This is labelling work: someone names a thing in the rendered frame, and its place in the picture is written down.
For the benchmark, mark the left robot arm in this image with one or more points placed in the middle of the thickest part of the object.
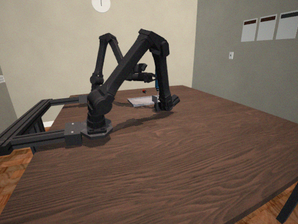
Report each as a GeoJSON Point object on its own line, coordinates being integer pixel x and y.
{"type": "Point", "coordinates": [95, 79]}

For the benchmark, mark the white shallow tray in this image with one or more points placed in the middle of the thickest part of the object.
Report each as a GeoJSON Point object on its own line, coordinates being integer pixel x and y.
{"type": "Point", "coordinates": [141, 101]}

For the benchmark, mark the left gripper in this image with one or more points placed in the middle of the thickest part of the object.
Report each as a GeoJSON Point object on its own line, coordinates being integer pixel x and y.
{"type": "Point", "coordinates": [148, 77]}

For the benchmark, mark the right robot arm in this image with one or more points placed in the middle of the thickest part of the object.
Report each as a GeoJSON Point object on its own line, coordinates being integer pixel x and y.
{"type": "Point", "coordinates": [100, 99]}

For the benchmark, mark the white l-shaped bracket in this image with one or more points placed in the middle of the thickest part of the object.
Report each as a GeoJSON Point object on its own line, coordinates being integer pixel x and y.
{"type": "Point", "coordinates": [155, 99]}

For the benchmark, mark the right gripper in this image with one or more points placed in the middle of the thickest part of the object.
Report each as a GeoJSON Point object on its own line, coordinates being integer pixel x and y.
{"type": "Point", "coordinates": [157, 108]}

